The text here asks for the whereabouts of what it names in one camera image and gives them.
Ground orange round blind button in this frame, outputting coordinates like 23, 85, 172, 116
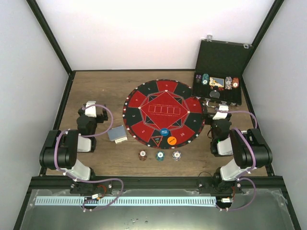
167, 136, 177, 146

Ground red poker chip stack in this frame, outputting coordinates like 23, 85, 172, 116
139, 150, 147, 161

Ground blue round blind button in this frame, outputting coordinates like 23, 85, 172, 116
160, 128, 169, 137

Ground teal poker chip stack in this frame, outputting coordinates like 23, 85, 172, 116
155, 151, 165, 161

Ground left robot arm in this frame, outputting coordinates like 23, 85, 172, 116
39, 101, 112, 194

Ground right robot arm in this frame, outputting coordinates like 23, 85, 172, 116
202, 105, 273, 193

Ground white card deck box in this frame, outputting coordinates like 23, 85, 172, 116
115, 137, 128, 144

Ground black round button in case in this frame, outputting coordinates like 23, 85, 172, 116
209, 90, 220, 99

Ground card box in case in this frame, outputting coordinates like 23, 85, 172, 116
209, 77, 224, 88

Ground grey chips in case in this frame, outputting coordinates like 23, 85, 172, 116
224, 77, 232, 90

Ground orange chips in case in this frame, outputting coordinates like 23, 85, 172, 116
232, 78, 239, 89

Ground black poker chip case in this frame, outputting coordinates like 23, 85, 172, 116
191, 39, 253, 105

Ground teal chips in case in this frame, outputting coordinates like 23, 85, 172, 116
202, 73, 209, 85

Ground purple chips in case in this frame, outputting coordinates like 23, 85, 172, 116
195, 74, 202, 83

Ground round red black poker mat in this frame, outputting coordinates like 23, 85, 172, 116
122, 79, 205, 149

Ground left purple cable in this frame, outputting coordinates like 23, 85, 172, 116
54, 103, 124, 213

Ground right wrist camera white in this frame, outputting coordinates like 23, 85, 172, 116
213, 104, 229, 120

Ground light blue slotted rail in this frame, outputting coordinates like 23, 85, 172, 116
35, 196, 216, 207

